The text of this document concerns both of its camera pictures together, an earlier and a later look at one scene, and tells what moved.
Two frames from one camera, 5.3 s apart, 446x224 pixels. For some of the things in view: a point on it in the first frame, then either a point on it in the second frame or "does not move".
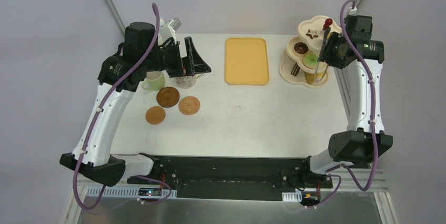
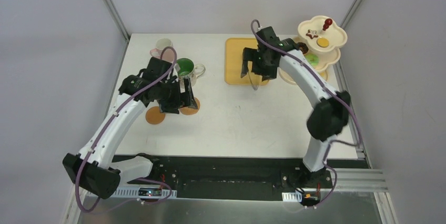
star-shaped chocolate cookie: (312, 33) does not move
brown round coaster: (189, 105) does not move
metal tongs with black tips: (322, 59) to (254, 78)
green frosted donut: (311, 59) does not move
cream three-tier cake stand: (301, 65) does not move
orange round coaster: (155, 115) does not move
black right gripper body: (332, 51) to (256, 60)
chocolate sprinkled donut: (301, 47) does not move
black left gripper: (178, 60) to (174, 94)
